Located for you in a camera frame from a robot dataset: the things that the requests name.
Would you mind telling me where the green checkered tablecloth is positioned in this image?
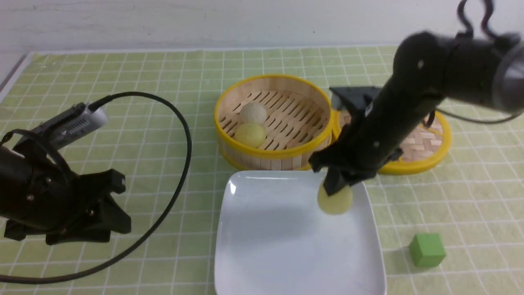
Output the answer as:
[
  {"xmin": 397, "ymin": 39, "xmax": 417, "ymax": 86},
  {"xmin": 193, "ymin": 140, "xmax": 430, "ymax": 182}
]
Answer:
[{"xmin": 0, "ymin": 46, "xmax": 523, "ymax": 295}]

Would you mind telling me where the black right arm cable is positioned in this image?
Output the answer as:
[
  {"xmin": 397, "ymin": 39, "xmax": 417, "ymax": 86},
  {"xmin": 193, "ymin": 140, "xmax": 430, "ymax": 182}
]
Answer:
[{"xmin": 430, "ymin": 0, "xmax": 524, "ymax": 124}]

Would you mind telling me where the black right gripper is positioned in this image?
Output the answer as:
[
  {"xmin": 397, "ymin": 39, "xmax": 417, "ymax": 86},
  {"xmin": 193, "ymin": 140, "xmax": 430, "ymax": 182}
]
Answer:
[{"xmin": 308, "ymin": 140, "xmax": 404, "ymax": 196}]

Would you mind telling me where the woven bamboo steamer lid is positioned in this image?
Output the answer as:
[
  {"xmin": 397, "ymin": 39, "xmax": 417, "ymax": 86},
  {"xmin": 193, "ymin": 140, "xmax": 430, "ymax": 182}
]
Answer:
[{"xmin": 332, "ymin": 107, "xmax": 452, "ymax": 176}]

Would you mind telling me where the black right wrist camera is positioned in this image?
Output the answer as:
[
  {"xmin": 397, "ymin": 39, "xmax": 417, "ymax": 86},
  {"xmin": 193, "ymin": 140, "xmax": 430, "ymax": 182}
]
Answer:
[{"xmin": 329, "ymin": 86, "xmax": 382, "ymax": 113}]

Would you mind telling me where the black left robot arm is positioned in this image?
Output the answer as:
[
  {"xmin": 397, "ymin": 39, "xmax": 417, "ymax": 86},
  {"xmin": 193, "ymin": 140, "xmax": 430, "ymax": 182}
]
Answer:
[{"xmin": 0, "ymin": 146, "xmax": 132, "ymax": 246}]

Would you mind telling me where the white square plate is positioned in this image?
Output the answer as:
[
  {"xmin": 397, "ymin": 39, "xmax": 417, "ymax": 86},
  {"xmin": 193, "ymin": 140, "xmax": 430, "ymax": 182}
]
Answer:
[{"xmin": 215, "ymin": 170, "xmax": 387, "ymax": 295}]

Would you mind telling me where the green foam cube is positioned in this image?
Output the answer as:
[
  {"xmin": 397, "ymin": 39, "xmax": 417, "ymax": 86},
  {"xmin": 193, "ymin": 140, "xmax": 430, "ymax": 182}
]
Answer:
[{"xmin": 409, "ymin": 233, "xmax": 447, "ymax": 268}]

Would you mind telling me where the black left camera cable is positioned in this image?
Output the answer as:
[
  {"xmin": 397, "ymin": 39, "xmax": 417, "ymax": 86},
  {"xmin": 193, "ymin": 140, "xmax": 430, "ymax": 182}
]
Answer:
[{"xmin": 0, "ymin": 92, "xmax": 193, "ymax": 285}]

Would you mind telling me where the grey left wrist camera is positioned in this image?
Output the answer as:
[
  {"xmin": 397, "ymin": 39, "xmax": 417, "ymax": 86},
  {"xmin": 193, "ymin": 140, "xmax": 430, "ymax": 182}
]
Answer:
[{"xmin": 32, "ymin": 102, "xmax": 110, "ymax": 150}]

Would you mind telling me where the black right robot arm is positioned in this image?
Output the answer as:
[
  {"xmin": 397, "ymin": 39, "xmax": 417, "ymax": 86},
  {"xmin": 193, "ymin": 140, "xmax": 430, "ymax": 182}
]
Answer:
[{"xmin": 309, "ymin": 32, "xmax": 523, "ymax": 196}]

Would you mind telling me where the bamboo steamer basket yellow rim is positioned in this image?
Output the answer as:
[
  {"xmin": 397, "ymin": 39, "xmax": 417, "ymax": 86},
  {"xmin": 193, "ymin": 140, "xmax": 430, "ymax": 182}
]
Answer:
[{"xmin": 215, "ymin": 75, "xmax": 334, "ymax": 170}]

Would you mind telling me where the white steamed bun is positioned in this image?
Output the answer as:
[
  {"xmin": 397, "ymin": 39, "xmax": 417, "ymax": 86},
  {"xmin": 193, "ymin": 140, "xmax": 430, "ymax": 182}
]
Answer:
[{"xmin": 239, "ymin": 102, "xmax": 267, "ymax": 125}]

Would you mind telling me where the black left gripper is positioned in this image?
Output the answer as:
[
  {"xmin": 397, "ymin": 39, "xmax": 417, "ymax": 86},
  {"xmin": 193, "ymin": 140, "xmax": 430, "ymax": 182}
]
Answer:
[{"xmin": 4, "ymin": 148, "xmax": 132, "ymax": 246}]

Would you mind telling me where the yellow steamed bun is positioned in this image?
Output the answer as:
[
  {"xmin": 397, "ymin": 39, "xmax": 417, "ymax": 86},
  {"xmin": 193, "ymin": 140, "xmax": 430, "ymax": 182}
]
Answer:
[
  {"xmin": 317, "ymin": 185, "xmax": 353, "ymax": 216},
  {"xmin": 233, "ymin": 123, "xmax": 267, "ymax": 149}
]

